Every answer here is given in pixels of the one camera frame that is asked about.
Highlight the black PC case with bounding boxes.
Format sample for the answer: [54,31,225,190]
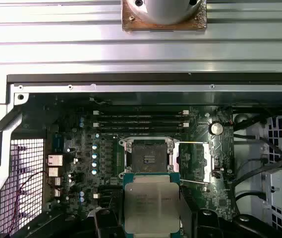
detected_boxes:
[0,73,282,238]

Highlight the metal socket cover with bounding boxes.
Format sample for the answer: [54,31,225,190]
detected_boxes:
[171,140,216,184]

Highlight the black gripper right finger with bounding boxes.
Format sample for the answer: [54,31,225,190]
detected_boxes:
[179,187,282,238]

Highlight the dark blue connector block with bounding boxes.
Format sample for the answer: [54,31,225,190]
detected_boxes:
[52,135,70,152]

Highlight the round coin battery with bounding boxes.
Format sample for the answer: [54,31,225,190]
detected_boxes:
[208,121,224,136]

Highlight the square brown base plate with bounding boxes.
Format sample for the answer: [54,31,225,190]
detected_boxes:
[121,0,208,32]

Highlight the CPU socket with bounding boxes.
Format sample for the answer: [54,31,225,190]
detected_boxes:
[118,136,180,176]

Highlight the black cable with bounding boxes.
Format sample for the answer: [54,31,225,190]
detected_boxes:
[229,160,282,189]
[258,136,282,166]
[234,190,266,207]

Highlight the thin red wire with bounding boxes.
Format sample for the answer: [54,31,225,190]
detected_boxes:
[8,170,51,235]

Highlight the black RAM slot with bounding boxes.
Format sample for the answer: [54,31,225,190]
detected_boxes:
[99,115,182,120]
[99,127,182,133]

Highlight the RAM slot with white clips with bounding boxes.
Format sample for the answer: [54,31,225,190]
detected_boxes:
[93,110,190,116]
[93,122,190,129]

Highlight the green motherboard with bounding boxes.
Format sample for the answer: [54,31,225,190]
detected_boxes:
[26,93,235,224]

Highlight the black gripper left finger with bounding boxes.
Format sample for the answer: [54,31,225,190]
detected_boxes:
[88,208,125,238]

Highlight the silver CPU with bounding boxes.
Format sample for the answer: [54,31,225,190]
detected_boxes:
[122,173,181,235]

